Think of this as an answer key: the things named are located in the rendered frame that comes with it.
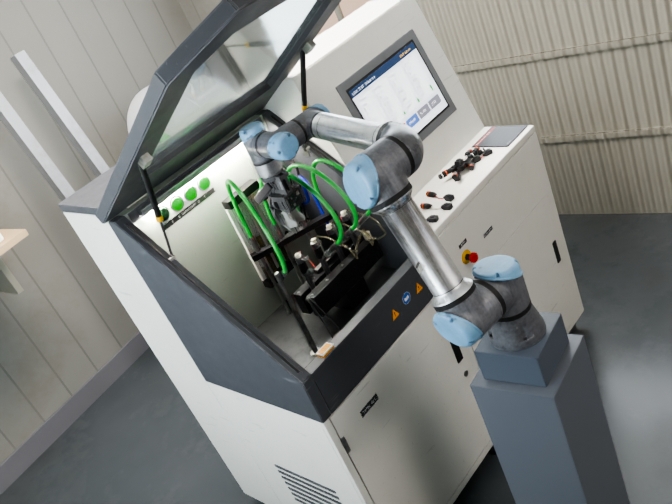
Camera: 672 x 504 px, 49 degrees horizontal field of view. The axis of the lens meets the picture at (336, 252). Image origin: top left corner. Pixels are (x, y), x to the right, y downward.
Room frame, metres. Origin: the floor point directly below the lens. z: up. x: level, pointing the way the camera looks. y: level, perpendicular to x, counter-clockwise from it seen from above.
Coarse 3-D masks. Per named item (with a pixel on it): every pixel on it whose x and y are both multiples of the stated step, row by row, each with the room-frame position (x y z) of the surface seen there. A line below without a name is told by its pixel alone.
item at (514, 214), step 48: (384, 0) 2.87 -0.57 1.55; (336, 48) 2.52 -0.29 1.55; (384, 48) 2.62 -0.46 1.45; (432, 48) 2.73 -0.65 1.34; (288, 96) 2.42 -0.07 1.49; (336, 96) 2.42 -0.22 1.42; (336, 144) 2.33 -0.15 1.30; (432, 144) 2.52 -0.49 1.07; (528, 144) 2.47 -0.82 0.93; (480, 192) 2.26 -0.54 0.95; (528, 192) 2.42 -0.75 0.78; (480, 240) 2.21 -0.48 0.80; (528, 240) 2.37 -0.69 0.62; (528, 288) 2.31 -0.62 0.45; (576, 288) 2.50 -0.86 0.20
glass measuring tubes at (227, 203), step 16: (256, 192) 2.36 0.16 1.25; (224, 208) 2.31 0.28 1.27; (240, 208) 2.33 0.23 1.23; (256, 208) 2.34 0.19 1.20; (240, 224) 2.29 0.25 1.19; (256, 224) 2.35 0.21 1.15; (272, 224) 2.36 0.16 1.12; (256, 240) 2.33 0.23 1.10; (272, 256) 2.35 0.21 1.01; (288, 256) 2.36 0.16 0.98; (272, 272) 2.33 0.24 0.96; (288, 272) 2.33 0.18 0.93
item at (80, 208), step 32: (96, 192) 2.29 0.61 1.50; (96, 224) 2.19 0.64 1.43; (96, 256) 2.31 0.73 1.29; (128, 256) 2.13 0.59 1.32; (128, 288) 2.24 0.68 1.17; (160, 320) 2.17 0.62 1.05; (160, 352) 2.30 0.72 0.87; (192, 384) 2.22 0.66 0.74; (224, 416) 2.14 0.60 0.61; (224, 448) 2.28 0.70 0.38; (256, 480) 2.20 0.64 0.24
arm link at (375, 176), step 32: (352, 160) 1.60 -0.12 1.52; (384, 160) 1.57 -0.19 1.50; (352, 192) 1.59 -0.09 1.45; (384, 192) 1.54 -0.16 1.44; (416, 224) 1.52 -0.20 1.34; (416, 256) 1.51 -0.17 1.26; (448, 256) 1.51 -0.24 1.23; (448, 288) 1.47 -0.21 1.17; (480, 288) 1.49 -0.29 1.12; (448, 320) 1.43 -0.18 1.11; (480, 320) 1.43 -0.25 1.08
